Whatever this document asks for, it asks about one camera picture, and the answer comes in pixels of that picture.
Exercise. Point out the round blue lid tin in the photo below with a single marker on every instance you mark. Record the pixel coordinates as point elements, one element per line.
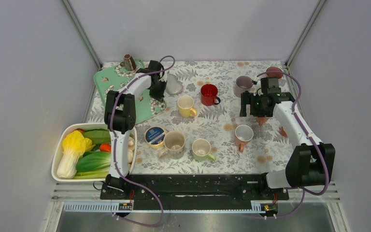
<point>154,137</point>

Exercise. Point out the toy carrot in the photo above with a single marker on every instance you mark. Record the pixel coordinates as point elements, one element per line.
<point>105,148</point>

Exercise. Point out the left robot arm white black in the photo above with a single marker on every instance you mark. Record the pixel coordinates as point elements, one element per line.
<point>120,113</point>

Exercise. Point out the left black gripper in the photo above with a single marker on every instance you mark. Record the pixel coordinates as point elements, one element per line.
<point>159,96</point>

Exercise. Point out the toy leek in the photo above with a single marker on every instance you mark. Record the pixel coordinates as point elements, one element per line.
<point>129,156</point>

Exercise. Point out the toy green leafy vegetable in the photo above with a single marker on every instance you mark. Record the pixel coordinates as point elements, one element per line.
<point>95,160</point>

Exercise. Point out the grey oval dish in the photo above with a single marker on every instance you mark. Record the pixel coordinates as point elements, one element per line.
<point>173,86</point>

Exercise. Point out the red mug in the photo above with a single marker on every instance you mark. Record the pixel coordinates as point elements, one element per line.
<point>208,95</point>

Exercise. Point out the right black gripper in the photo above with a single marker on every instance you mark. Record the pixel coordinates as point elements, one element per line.
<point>247,98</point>

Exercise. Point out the toy mushroom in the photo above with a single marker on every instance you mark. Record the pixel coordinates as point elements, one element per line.
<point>131,143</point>

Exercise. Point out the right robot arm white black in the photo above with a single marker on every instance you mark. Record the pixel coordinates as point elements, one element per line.
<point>311,161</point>

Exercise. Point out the light green mug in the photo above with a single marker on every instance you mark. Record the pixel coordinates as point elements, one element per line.
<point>201,150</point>

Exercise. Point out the green floral tray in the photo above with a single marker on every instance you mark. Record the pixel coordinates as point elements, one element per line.
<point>114,77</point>

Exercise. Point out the toy yellow napa cabbage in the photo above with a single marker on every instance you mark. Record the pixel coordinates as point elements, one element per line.
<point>74,145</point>

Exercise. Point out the cream floral mug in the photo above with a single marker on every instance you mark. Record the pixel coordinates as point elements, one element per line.
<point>173,146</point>

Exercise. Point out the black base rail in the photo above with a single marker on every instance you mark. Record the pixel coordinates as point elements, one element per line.
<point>191,191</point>

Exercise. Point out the brown cup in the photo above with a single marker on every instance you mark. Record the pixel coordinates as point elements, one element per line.
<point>129,62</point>

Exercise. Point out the yellow mug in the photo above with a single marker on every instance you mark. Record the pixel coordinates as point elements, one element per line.
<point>186,106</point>

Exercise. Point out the pink face mug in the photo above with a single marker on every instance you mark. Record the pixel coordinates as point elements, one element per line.
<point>274,72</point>

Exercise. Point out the lilac mug black handle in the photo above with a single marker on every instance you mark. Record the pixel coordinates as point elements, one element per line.
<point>242,84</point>

